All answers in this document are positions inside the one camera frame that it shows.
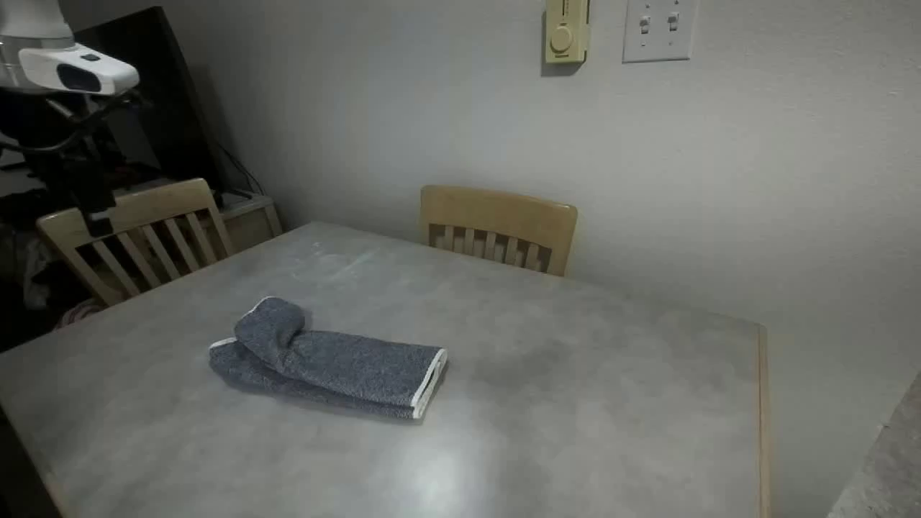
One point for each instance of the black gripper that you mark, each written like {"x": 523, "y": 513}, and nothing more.
{"x": 76, "y": 167}

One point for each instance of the grey towel with white trim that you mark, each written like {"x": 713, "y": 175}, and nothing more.
{"x": 334, "y": 362}

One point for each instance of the wooden chair with vertical slats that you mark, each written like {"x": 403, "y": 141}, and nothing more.
{"x": 161, "y": 201}

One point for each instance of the dark background panel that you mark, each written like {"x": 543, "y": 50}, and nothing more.
{"x": 161, "y": 95}

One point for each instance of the low wooden cabinet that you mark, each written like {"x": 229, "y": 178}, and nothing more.
{"x": 251, "y": 226}

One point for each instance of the wooden chair with short slats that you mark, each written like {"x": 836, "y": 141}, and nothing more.
{"x": 498, "y": 217}

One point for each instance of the grey countertop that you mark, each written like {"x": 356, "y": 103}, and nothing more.
{"x": 892, "y": 470}

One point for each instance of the beige wall thermostat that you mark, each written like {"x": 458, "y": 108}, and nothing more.
{"x": 564, "y": 33}

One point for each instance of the white wall outlet plate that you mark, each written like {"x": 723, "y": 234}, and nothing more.
{"x": 658, "y": 29}

